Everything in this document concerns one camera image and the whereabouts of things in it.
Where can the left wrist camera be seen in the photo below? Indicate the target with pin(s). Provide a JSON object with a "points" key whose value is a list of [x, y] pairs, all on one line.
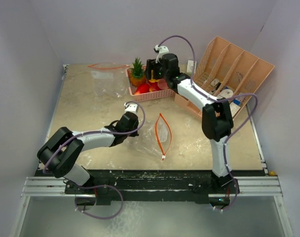
{"points": [[131, 107]]}

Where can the fake red yellow mango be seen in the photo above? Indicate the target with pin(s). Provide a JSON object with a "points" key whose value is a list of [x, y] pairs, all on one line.
{"points": [[143, 88]]}

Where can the pink plastic basket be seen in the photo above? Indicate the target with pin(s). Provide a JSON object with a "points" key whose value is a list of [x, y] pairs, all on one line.
{"points": [[149, 95]]}

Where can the fake pink peach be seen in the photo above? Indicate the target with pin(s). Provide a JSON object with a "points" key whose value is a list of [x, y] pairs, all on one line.
{"points": [[162, 84]]}

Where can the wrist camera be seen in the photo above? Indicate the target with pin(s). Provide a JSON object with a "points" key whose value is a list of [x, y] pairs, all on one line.
{"points": [[131, 107], [160, 50]]}

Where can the clear zip bag mixed fruit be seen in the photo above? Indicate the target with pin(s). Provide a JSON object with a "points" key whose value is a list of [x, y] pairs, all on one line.
{"points": [[154, 138]]}

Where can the clear zip bag red apples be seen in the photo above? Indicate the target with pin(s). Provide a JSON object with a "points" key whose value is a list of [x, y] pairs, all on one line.
{"points": [[109, 78]]}

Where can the orange desk file organizer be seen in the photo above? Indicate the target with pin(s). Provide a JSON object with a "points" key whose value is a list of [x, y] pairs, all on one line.
{"points": [[226, 70]]}

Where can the small white box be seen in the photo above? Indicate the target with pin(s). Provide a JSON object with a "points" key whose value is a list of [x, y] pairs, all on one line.
{"points": [[191, 66]]}

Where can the fake yellow pepper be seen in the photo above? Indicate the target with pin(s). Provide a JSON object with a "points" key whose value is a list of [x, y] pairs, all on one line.
{"points": [[152, 79]]}

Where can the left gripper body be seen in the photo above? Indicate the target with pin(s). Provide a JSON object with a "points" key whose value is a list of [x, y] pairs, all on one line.
{"points": [[134, 127]]}

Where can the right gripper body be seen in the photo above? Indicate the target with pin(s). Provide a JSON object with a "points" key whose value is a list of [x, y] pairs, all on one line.
{"points": [[158, 71]]}

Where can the fake pineapple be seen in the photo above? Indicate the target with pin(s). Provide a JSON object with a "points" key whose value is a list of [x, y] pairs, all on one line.
{"points": [[137, 74]]}

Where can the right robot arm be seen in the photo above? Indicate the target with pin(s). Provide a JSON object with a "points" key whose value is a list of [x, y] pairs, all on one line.
{"points": [[217, 120]]}

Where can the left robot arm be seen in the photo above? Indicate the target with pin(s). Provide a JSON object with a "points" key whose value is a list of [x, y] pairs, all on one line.
{"points": [[60, 152]]}

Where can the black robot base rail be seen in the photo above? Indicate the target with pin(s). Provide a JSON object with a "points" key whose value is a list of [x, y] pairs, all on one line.
{"points": [[198, 186]]}

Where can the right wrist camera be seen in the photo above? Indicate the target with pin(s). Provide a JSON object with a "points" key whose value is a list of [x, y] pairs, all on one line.
{"points": [[160, 50]]}

